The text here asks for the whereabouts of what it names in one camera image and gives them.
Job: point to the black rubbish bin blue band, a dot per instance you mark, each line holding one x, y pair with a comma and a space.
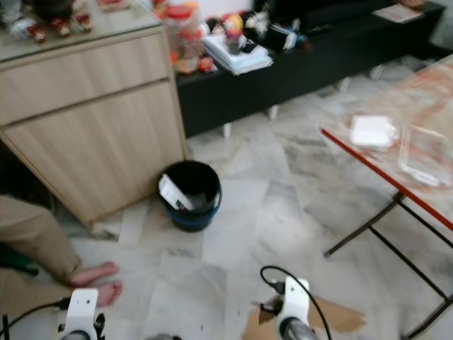
202, 210

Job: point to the dark green object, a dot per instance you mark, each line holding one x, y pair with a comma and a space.
15, 258

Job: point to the white labelled trash piece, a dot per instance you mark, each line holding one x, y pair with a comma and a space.
174, 193

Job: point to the clear plastic food container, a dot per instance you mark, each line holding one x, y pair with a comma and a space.
425, 156

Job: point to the marble pattern folding table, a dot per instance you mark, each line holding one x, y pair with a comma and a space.
410, 99

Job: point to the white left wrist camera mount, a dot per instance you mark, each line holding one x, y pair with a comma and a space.
81, 308

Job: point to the printed paper sheet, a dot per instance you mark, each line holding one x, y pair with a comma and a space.
396, 12

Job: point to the black television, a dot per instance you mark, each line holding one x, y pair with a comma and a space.
318, 10

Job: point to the small red brown figurine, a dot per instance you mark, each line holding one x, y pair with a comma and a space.
84, 23
62, 27
40, 32

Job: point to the brown cardboard box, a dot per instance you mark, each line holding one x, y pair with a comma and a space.
343, 319

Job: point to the person in khaki trousers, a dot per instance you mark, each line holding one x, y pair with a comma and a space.
35, 234

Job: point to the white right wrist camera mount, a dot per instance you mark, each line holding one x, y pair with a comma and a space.
294, 297

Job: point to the light wooden cabinet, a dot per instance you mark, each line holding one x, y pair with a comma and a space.
99, 117

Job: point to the plastic jar with red lid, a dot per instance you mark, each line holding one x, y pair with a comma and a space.
182, 32

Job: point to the colourful toy figure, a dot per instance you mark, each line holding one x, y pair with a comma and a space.
233, 30

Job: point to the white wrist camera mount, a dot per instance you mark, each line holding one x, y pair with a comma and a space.
294, 297
81, 308

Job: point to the white paper takeaway box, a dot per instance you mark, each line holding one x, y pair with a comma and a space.
373, 132

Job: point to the stack of white papers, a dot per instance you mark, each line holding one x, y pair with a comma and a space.
237, 59

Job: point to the black box with white ribbon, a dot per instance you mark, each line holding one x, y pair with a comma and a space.
283, 37

